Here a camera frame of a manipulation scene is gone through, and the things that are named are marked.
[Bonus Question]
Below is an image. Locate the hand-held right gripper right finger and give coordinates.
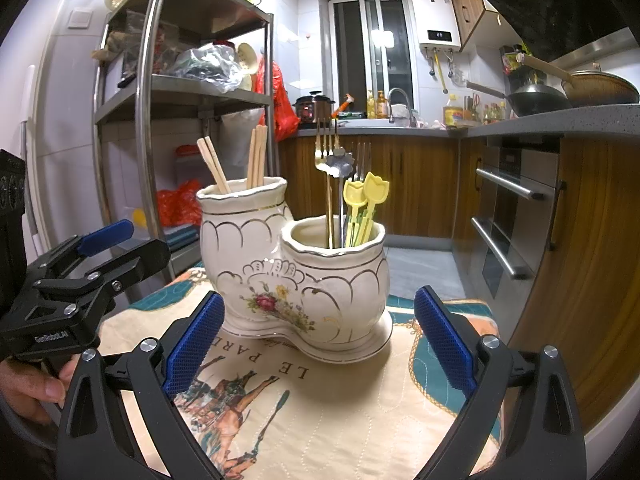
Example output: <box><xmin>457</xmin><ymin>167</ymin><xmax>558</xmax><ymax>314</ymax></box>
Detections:
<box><xmin>413</xmin><ymin>285</ymin><xmax>586</xmax><ymax>480</ymax></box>

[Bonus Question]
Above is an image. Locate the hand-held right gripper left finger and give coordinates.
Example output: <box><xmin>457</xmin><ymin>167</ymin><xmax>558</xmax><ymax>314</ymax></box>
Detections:
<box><xmin>57</xmin><ymin>290</ymin><xmax>226</xmax><ymax>480</ymax></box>

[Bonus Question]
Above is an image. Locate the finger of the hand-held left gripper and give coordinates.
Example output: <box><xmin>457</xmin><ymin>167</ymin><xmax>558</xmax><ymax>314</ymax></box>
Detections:
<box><xmin>37</xmin><ymin>239</ymin><xmax>172</xmax><ymax>322</ymax></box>
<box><xmin>30</xmin><ymin>219</ymin><xmax>136</xmax><ymax>282</ymax></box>

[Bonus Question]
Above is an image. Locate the floral ceramic utensil holder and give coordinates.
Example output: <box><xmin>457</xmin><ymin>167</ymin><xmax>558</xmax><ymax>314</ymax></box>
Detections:
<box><xmin>196</xmin><ymin>176</ymin><xmax>394</xmax><ymax>364</ymax></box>

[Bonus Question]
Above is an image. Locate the silver flower-shaped spoon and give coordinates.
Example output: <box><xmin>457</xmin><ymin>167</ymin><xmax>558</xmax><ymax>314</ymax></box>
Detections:
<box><xmin>322</xmin><ymin>147</ymin><xmax>356</xmax><ymax>250</ymax></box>

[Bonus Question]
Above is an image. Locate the gold fork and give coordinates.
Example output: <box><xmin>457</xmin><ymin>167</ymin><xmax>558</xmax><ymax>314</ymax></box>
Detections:
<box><xmin>314</xmin><ymin>119</ymin><xmax>337</xmax><ymax>250</ymax></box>

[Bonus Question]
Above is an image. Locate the person's left hand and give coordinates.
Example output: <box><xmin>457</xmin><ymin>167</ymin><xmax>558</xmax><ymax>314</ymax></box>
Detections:
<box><xmin>0</xmin><ymin>352</ymin><xmax>81</xmax><ymax>426</ymax></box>

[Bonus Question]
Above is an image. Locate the printed quilted table cloth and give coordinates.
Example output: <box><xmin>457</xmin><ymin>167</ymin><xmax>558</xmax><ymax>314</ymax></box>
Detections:
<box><xmin>97</xmin><ymin>266</ymin><xmax>503</xmax><ymax>480</ymax></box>

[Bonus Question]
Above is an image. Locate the built-in steel oven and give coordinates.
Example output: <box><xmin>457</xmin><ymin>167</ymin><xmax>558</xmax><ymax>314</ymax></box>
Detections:
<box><xmin>470</xmin><ymin>135</ymin><xmax>568</xmax><ymax>306</ymax></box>

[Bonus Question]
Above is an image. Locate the metal shelf rack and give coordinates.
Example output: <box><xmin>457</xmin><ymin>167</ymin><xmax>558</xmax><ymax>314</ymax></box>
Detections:
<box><xmin>92</xmin><ymin>0</ymin><xmax>276</xmax><ymax>306</ymax></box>

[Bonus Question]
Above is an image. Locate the wooden kitchen cabinet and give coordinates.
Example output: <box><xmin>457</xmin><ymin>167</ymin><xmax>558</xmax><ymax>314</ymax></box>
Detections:
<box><xmin>277</xmin><ymin>135</ymin><xmax>640</xmax><ymax>436</ymax></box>

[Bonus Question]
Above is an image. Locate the clear plastic bag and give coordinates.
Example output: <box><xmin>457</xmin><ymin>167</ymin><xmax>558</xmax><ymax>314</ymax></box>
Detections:
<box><xmin>172</xmin><ymin>42</ymin><xmax>251</xmax><ymax>93</ymax></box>

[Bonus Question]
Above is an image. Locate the silver fork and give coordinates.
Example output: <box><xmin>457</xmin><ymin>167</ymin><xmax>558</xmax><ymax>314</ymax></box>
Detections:
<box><xmin>349</xmin><ymin>141</ymin><xmax>373</xmax><ymax>183</ymax></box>

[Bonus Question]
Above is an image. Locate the hanging red plastic bag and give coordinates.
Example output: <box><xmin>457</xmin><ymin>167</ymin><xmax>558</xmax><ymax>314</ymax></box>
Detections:
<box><xmin>255</xmin><ymin>57</ymin><xmax>301</xmax><ymax>141</ymax></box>

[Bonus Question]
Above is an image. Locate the dark rice cooker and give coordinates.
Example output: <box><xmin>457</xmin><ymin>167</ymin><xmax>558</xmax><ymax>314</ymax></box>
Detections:
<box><xmin>294</xmin><ymin>91</ymin><xmax>335</xmax><ymax>126</ymax></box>

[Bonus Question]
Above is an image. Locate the yellow oil bottle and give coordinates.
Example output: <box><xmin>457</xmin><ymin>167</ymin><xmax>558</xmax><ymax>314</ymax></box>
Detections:
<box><xmin>442</xmin><ymin>94</ymin><xmax>466</xmax><ymax>128</ymax></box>

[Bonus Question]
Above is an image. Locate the steel faucet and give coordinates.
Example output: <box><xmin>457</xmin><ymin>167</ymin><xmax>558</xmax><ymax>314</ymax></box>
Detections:
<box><xmin>387</xmin><ymin>87</ymin><xmax>418</xmax><ymax>128</ymax></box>

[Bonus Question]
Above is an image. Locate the grey kitchen countertop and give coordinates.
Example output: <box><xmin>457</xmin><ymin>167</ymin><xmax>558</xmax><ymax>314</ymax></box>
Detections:
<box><xmin>280</xmin><ymin>105</ymin><xmax>640</xmax><ymax>140</ymax></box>

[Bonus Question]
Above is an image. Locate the black wok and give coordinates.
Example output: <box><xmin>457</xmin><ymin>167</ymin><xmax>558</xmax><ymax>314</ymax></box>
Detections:
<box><xmin>502</xmin><ymin>82</ymin><xmax>573</xmax><ymax>118</ymax></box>

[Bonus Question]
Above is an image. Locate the brown lidded pan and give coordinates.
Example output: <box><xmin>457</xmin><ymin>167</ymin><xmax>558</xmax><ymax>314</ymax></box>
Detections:
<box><xmin>520</xmin><ymin>52</ymin><xmax>640</xmax><ymax>108</ymax></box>

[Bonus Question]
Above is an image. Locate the window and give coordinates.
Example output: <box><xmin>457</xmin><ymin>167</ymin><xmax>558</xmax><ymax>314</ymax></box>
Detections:
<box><xmin>327</xmin><ymin>0</ymin><xmax>416</xmax><ymax>111</ymax></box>

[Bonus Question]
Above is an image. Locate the white water heater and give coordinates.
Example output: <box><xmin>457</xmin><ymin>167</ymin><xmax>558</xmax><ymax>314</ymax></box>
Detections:
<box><xmin>410</xmin><ymin>0</ymin><xmax>463</xmax><ymax>53</ymax></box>

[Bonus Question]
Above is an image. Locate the black range hood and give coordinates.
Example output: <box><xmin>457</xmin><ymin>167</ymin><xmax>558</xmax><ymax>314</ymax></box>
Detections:
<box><xmin>475</xmin><ymin>0</ymin><xmax>640</xmax><ymax>61</ymax></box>

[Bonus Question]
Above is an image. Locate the wooden wall cabinet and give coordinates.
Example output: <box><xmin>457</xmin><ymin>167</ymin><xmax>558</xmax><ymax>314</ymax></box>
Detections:
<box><xmin>447</xmin><ymin>0</ymin><xmax>496</xmax><ymax>53</ymax></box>

